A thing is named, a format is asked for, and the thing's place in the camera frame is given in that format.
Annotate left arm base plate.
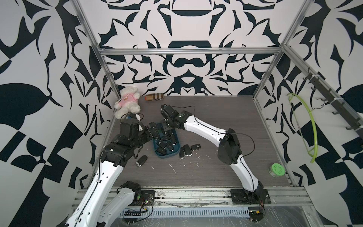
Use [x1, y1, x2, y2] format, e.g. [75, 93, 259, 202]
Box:
[131, 190, 155, 206]

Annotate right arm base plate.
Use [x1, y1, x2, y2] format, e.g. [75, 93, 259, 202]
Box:
[230, 189, 271, 205]

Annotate black connector block left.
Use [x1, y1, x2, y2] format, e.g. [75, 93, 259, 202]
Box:
[123, 210, 142, 224]

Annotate black flip key silver end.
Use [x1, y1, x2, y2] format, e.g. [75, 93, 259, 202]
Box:
[179, 147, 185, 159]

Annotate black car key box front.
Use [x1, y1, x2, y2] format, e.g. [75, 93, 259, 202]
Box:
[156, 147, 167, 156]

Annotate brown checkered pouch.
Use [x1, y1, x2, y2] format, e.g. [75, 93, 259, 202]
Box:
[145, 93, 164, 101]

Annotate green tape roll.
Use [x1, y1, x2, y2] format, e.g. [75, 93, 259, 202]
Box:
[268, 163, 285, 178]

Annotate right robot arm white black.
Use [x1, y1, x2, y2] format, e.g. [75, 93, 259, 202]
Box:
[160, 104, 264, 203]

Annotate black connector block right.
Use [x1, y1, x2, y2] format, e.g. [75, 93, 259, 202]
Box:
[249, 210, 265, 223]

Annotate green plastic hanger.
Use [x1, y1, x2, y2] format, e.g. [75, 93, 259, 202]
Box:
[287, 93, 319, 164]

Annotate teal plastic storage box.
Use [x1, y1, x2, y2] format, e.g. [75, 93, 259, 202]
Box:
[153, 123, 181, 159]

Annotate black connector block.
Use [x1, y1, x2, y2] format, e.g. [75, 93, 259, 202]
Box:
[123, 210, 142, 224]
[249, 210, 265, 223]

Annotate white teddy bear pink shirt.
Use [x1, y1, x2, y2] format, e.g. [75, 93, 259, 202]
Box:
[114, 87, 141, 120]

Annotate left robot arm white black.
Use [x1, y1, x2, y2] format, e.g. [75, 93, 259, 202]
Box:
[63, 122, 159, 227]

